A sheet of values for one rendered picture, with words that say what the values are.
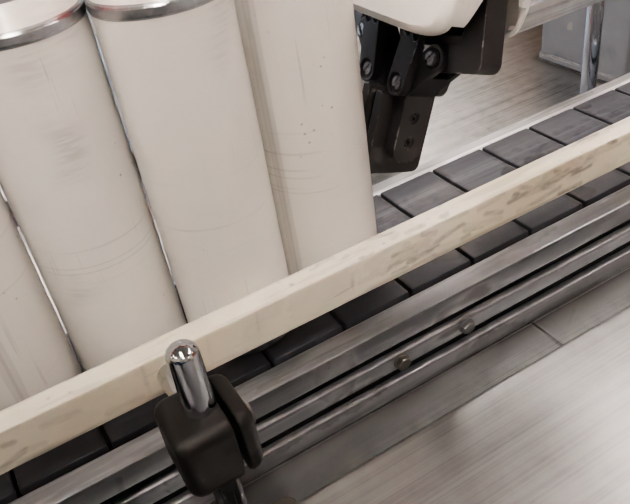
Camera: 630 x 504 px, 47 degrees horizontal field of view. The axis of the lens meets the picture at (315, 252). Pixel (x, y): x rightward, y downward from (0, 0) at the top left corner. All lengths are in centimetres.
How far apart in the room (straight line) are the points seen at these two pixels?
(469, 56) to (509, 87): 35
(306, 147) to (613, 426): 16
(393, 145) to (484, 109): 29
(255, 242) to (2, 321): 10
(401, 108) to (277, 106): 7
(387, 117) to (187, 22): 12
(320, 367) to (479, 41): 15
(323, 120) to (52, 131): 10
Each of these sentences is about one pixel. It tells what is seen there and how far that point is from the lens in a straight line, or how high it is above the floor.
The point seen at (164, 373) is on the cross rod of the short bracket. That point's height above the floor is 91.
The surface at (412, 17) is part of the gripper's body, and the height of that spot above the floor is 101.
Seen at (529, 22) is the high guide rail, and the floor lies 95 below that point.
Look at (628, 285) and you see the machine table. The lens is 45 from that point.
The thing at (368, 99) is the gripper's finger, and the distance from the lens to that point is 35.
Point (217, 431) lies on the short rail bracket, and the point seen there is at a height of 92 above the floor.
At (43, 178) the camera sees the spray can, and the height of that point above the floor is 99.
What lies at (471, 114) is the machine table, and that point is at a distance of 62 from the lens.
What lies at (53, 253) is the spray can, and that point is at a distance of 30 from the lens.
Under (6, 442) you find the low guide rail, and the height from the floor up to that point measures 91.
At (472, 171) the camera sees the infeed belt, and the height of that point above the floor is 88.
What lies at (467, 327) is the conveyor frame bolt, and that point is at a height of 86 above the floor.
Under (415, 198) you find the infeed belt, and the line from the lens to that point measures 42.
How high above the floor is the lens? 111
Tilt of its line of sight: 36 degrees down
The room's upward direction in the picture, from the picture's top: 10 degrees counter-clockwise
